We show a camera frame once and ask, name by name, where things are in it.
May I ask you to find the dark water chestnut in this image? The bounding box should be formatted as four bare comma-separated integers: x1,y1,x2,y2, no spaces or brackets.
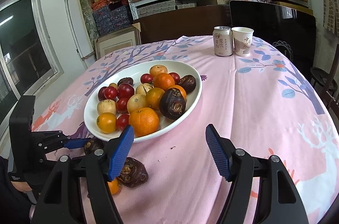
159,88,186,120
117,157,149,188
83,137,105,155

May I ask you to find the small orange fruit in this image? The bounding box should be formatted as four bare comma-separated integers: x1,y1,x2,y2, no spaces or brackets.
107,178,121,195

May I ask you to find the pale yellow round fruit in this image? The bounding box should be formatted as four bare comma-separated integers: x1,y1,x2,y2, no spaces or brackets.
97,99,117,115

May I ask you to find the person's left hand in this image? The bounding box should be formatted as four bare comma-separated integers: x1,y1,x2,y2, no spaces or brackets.
11,181,32,193

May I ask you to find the red cherry tomato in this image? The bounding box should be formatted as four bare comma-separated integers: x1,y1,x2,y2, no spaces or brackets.
116,114,129,131

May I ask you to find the yellow orange tomato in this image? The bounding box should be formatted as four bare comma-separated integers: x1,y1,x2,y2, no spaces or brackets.
96,112,117,134

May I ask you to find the large orange mandarin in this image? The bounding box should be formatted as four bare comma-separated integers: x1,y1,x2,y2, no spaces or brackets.
129,107,160,137

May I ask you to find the dark red tomato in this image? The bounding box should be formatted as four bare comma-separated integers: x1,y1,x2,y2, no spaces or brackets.
118,83,135,99

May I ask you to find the pink printed tablecloth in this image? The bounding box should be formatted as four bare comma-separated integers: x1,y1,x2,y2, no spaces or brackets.
33,36,338,223

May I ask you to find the white ceramic plate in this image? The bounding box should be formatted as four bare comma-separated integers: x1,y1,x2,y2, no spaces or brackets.
84,60,202,143

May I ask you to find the white board leaning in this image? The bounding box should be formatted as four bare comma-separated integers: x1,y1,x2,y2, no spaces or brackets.
65,0,95,68

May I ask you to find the framed picture on floor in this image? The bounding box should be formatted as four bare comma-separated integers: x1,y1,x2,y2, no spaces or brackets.
95,22,141,60

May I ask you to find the pink beverage can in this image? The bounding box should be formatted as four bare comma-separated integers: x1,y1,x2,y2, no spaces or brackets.
213,26,233,56

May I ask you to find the white paper cup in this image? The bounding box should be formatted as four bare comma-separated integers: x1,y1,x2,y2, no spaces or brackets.
232,26,254,57

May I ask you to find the dark brown wooden board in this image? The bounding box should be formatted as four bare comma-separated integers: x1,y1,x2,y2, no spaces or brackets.
135,5,232,44

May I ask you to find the dark wooden chair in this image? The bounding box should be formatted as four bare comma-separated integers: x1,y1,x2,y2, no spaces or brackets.
310,45,339,119

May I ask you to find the blue patterned box stack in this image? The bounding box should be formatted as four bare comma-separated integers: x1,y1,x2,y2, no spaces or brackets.
92,0,132,36

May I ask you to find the black glossy panel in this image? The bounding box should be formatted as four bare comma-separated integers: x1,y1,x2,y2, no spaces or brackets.
230,0,316,80

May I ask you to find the window with white frame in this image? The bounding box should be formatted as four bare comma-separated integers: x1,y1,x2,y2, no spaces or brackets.
0,0,64,108

